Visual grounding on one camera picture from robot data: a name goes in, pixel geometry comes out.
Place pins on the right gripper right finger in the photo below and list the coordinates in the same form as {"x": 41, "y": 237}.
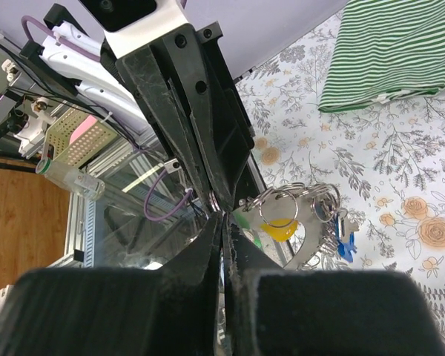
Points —
{"x": 273, "y": 311}

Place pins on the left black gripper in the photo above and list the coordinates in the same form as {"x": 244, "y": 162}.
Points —
{"x": 183, "y": 87}

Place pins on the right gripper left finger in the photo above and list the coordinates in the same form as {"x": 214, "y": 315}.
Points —
{"x": 171, "y": 310}

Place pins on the yellow key tag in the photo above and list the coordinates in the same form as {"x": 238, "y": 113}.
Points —
{"x": 280, "y": 230}

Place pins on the blue key tag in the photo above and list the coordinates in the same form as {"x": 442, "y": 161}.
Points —
{"x": 345, "y": 235}

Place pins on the metal key ring disc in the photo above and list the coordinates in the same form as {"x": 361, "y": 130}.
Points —
{"x": 318, "y": 205}

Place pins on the green key tag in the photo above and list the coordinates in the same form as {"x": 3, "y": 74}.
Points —
{"x": 257, "y": 242}

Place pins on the perforated beige tray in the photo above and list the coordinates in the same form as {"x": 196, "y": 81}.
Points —
{"x": 76, "y": 137}

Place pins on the clear plastic bottle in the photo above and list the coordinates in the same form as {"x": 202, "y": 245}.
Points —
{"x": 71, "y": 179}

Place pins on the green striped cloth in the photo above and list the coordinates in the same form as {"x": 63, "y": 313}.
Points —
{"x": 385, "y": 50}

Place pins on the blue slotted cable duct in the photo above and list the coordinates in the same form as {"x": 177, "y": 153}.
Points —
{"x": 89, "y": 233}

